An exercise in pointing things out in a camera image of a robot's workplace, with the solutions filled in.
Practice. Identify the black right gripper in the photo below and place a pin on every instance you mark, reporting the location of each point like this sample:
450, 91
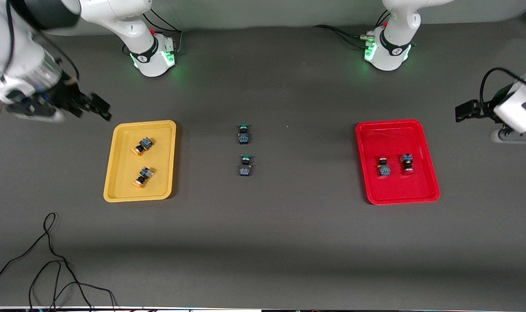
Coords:
66, 96

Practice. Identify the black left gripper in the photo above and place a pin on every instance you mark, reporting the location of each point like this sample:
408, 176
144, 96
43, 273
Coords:
488, 105

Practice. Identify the yellow mushroom push button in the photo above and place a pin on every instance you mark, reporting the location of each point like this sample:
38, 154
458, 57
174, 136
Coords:
143, 145
143, 176

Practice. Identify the red mushroom push button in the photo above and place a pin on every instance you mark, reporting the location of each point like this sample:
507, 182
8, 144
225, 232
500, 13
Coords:
407, 163
384, 168

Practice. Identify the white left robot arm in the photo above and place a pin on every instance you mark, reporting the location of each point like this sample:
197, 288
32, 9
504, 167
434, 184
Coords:
393, 47

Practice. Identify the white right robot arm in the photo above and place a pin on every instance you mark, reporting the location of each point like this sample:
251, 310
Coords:
115, 13

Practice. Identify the yellow plastic tray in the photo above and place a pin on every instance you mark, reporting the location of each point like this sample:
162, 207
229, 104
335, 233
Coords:
120, 182

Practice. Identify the red plastic tray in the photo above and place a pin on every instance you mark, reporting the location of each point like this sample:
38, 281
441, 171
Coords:
397, 190

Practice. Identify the green mushroom push button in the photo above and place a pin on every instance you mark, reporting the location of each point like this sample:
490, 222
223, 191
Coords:
245, 167
244, 135

